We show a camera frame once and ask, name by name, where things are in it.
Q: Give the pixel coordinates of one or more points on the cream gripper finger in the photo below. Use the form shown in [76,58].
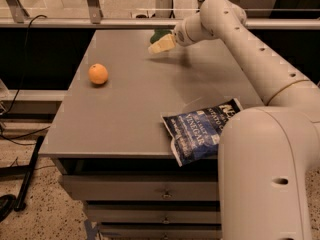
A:
[165,43]

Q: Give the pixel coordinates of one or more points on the green and yellow sponge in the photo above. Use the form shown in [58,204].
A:
[159,33]

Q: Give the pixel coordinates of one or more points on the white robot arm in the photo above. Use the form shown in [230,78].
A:
[264,152]

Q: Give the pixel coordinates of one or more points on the orange fruit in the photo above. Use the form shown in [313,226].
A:
[98,74]

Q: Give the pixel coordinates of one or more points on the blue Kettle chips bag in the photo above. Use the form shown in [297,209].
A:
[196,134]

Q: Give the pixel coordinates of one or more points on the grey drawer cabinet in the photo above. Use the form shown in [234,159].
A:
[116,128]

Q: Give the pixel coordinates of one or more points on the top grey drawer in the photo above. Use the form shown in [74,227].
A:
[140,188]

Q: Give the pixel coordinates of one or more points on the grey drawer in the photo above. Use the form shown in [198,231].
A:
[161,231]
[140,188]
[173,212]

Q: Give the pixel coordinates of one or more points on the middle grey drawer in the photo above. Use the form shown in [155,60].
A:
[173,212]

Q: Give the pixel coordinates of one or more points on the black stand leg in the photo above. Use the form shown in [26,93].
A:
[10,202]

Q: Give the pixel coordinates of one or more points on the bottom grey drawer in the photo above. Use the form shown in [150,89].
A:
[161,231]

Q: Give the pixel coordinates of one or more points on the metal railing frame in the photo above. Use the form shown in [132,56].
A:
[149,14]

